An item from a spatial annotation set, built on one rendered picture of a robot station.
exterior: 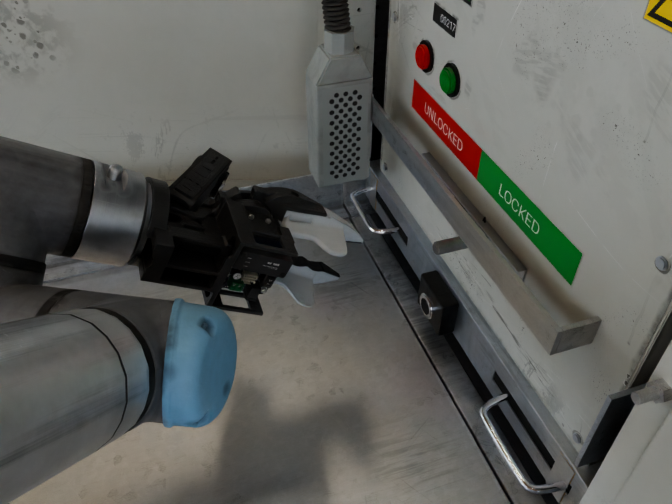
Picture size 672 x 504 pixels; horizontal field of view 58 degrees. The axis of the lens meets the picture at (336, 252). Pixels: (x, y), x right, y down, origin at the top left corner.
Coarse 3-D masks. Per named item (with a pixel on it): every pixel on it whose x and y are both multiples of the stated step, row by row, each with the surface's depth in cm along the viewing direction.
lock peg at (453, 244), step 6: (480, 228) 62; (444, 240) 61; (450, 240) 61; (456, 240) 61; (438, 246) 61; (444, 246) 61; (450, 246) 61; (456, 246) 61; (462, 246) 61; (438, 252) 61; (444, 252) 61
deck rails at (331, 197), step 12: (288, 180) 88; (300, 180) 88; (312, 180) 89; (300, 192) 90; (312, 192) 90; (324, 192) 91; (336, 192) 92; (324, 204) 93; (336, 204) 93; (348, 216) 92; (48, 264) 84; (60, 264) 84; (72, 264) 84; (84, 264) 84; (96, 264) 84; (48, 276) 82; (60, 276) 82; (72, 276) 82
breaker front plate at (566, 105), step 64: (448, 0) 59; (512, 0) 49; (576, 0) 42; (640, 0) 37; (512, 64) 51; (576, 64) 44; (640, 64) 38; (512, 128) 53; (576, 128) 45; (640, 128) 39; (576, 192) 47; (640, 192) 40; (448, 256) 72; (512, 256) 57; (640, 256) 42; (512, 320) 60; (576, 320) 50; (640, 320) 43; (576, 384) 52; (576, 448) 54
